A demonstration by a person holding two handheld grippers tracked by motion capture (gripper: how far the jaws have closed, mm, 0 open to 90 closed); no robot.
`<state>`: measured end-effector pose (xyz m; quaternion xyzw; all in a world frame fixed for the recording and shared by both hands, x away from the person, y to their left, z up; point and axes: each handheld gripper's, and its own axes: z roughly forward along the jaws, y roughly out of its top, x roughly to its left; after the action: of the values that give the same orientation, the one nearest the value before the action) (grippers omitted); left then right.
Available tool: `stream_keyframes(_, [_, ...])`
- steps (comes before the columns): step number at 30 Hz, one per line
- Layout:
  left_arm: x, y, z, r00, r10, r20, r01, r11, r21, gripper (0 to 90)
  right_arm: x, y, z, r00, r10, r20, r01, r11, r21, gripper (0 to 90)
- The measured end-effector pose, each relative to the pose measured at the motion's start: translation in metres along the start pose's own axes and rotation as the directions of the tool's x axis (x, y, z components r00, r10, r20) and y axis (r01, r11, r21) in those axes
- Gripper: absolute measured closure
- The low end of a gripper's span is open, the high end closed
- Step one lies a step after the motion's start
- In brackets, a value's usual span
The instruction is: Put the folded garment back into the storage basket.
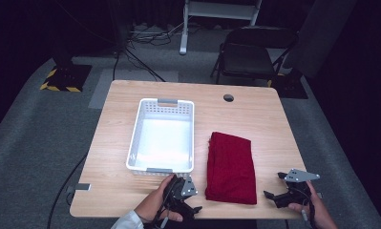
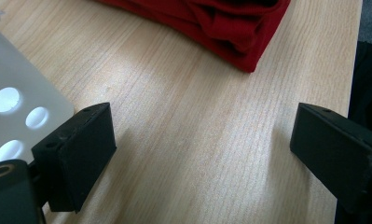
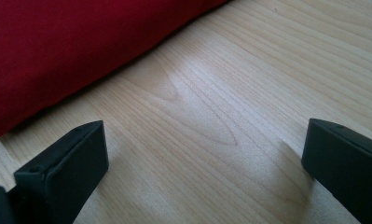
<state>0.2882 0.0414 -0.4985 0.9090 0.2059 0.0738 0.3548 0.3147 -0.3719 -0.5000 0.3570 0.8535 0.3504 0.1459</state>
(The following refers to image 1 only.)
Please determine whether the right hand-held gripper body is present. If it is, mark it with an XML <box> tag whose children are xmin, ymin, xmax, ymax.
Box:
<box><xmin>274</xmin><ymin>168</ymin><xmax>322</xmax><ymax>209</ymax></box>

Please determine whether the grey table bracket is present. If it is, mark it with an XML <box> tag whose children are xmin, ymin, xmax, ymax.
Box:
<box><xmin>66</xmin><ymin>182</ymin><xmax>93</xmax><ymax>194</ymax></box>

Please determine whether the black folding chair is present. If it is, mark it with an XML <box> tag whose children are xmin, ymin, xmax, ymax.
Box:
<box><xmin>209</xmin><ymin>26</ymin><xmax>300</xmax><ymax>86</ymax></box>

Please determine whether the black base with hazard stripes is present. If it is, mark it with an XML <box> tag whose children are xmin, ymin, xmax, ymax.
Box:
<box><xmin>39</xmin><ymin>64</ymin><xmax>94</xmax><ymax>94</ymax></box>

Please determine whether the black floor cable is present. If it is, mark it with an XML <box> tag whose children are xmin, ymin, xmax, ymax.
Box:
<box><xmin>112</xmin><ymin>47</ymin><xmax>167</xmax><ymax>83</ymax></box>

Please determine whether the red cloth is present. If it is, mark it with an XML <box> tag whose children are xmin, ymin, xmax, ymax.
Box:
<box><xmin>204</xmin><ymin>131</ymin><xmax>258</xmax><ymax>205</ymax></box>

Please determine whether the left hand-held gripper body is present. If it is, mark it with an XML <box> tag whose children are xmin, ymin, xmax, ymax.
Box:
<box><xmin>163</xmin><ymin>174</ymin><xmax>200</xmax><ymax>221</ymax></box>

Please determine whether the person's right hand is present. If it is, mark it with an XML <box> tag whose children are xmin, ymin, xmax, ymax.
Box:
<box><xmin>287</xmin><ymin>180</ymin><xmax>329</xmax><ymax>229</ymax></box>

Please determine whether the bundle of floor cables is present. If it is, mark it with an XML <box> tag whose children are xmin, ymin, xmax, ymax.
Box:
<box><xmin>126</xmin><ymin>21</ymin><xmax>187</xmax><ymax>47</ymax></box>

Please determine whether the white metal stand frame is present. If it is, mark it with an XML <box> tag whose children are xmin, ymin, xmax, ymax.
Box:
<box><xmin>179</xmin><ymin>0</ymin><xmax>264</xmax><ymax>56</ymax></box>

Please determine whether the long black cable under table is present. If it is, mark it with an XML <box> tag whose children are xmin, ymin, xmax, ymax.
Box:
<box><xmin>46</xmin><ymin>152</ymin><xmax>89</xmax><ymax>229</ymax></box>

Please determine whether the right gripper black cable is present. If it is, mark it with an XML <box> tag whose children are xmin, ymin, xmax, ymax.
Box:
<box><xmin>294</xmin><ymin>187</ymin><xmax>317</xmax><ymax>229</ymax></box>

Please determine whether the white plastic basket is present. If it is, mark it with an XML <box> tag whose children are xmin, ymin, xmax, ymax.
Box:
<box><xmin>125</xmin><ymin>97</ymin><xmax>196</xmax><ymax>177</ymax></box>

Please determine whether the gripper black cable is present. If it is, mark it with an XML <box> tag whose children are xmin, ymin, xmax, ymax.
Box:
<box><xmin>153</xmin><ymin>190</ymin><xmax>174</xmax><ymax>229</ymax></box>
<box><xmin>294</xmin><ymin>187</ymin><xmax>317</xmax><ymax>229</ymax></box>

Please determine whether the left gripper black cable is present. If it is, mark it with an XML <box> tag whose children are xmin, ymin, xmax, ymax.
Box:
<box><xmin>153</xmin><ymin>190</ymin><xmax>174</xmax><ymax>229</ymax></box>

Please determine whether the grey leaning panel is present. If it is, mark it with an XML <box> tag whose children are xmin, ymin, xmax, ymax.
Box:
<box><xmin>286</xmin><ymin>0</ymin><xmax>359</xmax><ymax>79</ymax></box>

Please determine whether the person's left hand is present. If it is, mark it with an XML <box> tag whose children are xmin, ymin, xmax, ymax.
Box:
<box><xmin>134</xmin><ymin>174</ymin><xmax>183</xmax><ymax>224</ymax></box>

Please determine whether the black stand base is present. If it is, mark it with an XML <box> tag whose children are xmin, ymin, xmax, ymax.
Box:
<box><xmin>269</xmin><ymin>72</ymin><xmax>309</xmax><ymax>100</ymax></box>

